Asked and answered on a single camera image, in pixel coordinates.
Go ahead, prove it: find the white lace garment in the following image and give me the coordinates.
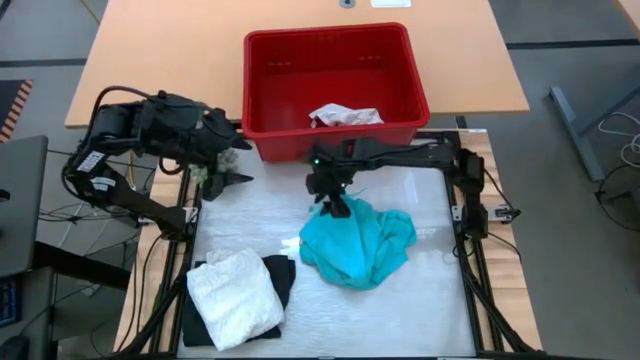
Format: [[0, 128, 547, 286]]
[[186, 248, 285, 352]]

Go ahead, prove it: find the black aluminium table frame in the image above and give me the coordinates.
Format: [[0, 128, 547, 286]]
[[117, 129, 546, 360]]

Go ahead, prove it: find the grey metal desk leg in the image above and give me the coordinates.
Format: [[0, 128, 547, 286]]
[[548, 82, 640, 182]]

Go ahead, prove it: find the teal garment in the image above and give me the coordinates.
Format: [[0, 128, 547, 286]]
[[298, 187, 418, 292]]

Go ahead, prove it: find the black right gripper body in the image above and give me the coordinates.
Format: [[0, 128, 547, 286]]
[[305, 143, 359, 201]]

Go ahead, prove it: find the black keyboard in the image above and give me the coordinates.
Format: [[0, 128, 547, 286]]
[[0, 277, 21, 329]]

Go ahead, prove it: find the black floor cable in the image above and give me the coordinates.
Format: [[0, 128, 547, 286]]
[[37, 202, 146, 226]]

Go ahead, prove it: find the thin white crumpled garment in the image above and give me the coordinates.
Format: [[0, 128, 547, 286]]
[[308, 103, 385, 129]]

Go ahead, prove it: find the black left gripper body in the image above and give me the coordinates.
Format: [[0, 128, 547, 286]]
[[192, 107, 239, 201]]

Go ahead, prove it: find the black wire ring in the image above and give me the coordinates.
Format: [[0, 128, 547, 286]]
[[593, 163, 640, 230]]

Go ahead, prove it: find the wooden desk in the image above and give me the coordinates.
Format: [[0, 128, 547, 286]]
[[63, 0, 530, 130], [614, 0, 640, 39]]

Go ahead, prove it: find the hazard striped floor mat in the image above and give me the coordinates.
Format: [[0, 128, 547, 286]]
[[0, 78, 35, 144]]

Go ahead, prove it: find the red plastic laundry bin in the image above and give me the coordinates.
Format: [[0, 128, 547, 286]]
[[242, 22, 431, 164]]

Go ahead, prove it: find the black t-shirt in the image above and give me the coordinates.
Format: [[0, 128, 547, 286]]
[[182, 254, 297, 349]]

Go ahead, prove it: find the green artificial plant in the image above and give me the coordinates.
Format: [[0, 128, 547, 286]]
[[192, 148, 241, 184]]

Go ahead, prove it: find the white cable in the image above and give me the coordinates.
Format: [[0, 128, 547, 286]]
[[597, 110, 640, 169]]

